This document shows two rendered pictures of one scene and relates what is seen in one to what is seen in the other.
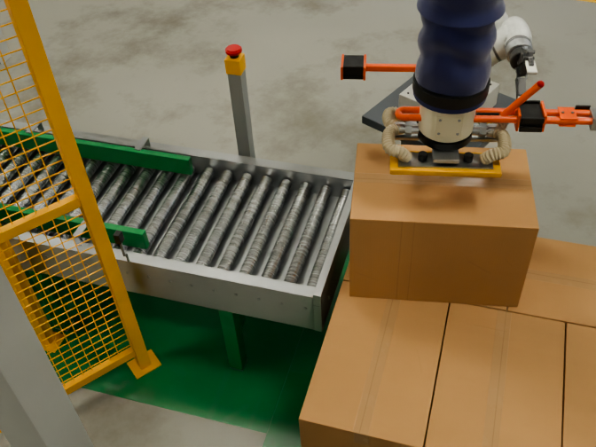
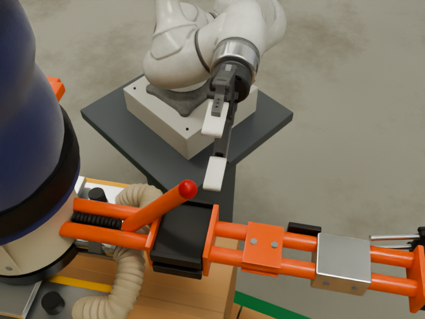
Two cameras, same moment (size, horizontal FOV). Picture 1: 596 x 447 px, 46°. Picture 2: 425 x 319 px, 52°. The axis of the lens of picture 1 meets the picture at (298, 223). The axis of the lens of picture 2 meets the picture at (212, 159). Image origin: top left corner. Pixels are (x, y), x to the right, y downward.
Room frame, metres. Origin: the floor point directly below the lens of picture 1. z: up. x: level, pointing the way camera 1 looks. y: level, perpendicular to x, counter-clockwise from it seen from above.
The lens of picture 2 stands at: (1.44, -0.78, 1.78)
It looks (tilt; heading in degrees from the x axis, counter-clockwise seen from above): 51 degrees down; 2
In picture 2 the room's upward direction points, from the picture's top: straight up
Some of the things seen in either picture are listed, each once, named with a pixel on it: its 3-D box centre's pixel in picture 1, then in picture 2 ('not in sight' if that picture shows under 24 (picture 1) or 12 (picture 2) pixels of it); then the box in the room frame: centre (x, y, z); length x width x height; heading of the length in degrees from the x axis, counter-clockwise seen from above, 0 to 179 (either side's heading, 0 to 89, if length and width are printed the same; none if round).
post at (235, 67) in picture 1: (246, 150); not in sight; (2.59, 0.22, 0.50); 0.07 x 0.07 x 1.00; 71
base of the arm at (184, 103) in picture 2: not in sight; (179, 79); (2.48, -0.64, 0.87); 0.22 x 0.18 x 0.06; 49
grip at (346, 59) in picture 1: (353, 66); not in sight; (2.07, -0.22, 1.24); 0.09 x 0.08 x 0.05; 172
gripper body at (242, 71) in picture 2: (521, 63); (228, 92); (2.03, -0.79, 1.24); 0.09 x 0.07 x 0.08; 172
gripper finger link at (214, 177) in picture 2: not in sight; (214, 173); (1.90, -0.77, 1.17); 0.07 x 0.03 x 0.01; 172
